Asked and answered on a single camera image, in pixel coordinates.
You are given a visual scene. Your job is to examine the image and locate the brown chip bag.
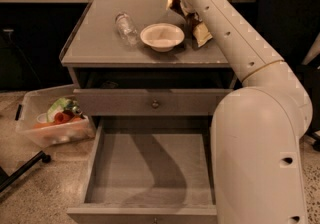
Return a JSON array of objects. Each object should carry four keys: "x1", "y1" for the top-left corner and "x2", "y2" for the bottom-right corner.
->
[{"x1": 166, "y1": 0, "x2": 213, "y2": 47}]

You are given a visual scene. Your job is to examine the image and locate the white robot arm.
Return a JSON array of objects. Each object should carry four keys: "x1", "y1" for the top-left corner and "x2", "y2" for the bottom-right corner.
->
[{"x1": 182, "y1": 0, "x2": 313, "y2": 224}]

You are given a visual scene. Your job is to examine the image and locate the grey drawer cabinet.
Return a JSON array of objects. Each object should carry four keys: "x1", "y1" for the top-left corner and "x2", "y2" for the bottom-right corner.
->
[{"x1": 59, "y1": 0, "x2": 250, "y2": 224}]

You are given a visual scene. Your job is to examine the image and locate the closed grey upper drawer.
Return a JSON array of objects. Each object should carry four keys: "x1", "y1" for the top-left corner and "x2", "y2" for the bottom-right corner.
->
[{"x1": 74, "y1": 89, "x2": 232, "y2": 116}]

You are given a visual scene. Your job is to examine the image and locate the open grey middle drawer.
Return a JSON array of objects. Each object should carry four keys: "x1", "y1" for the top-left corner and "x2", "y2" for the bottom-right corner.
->
[{"x1": 67, "y1": 116, "x2": 217, "y2": 224}]

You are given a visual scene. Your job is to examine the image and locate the white bowl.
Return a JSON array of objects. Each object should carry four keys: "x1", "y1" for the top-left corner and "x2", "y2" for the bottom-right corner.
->
[{"x1": 140, "y1": 23, "x2": 185, "y2": 52}]

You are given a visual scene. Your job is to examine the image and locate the clear plastic bottle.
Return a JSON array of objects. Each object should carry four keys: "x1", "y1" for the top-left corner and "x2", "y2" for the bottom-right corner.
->
[{"x1": 115, "y1": 12, "x2": 138, "y2": 46}]

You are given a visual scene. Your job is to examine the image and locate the orange items in bin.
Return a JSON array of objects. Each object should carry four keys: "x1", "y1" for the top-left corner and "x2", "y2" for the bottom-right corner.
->
[{"x1": 34, "y1": 111, "x2": 83, "y2": 129}]

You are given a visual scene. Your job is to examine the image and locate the green packet in bin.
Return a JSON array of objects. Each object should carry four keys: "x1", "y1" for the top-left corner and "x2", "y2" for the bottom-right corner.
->
[{"x1": 47, "y1": 97, "x2": 80, "y2": 122}]

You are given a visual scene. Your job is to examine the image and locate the clear plastic storage bin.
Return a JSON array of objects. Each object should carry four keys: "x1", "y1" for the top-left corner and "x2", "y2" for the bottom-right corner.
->
[{"x1": 16, "y1": 85, "x2": 95, "y2": 148}]

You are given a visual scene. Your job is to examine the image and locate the black office chair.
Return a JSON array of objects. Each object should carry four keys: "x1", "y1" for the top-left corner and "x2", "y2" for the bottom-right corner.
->
[{"x1": 256, "y1": 0, "x2": 320, "y2": 151}]

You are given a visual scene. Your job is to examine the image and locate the black chair leg with caster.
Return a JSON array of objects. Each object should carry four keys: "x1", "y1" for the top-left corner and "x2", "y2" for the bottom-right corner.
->
[{"x1": 0, "y1": 151, "x2": 51, "y2": 192}]

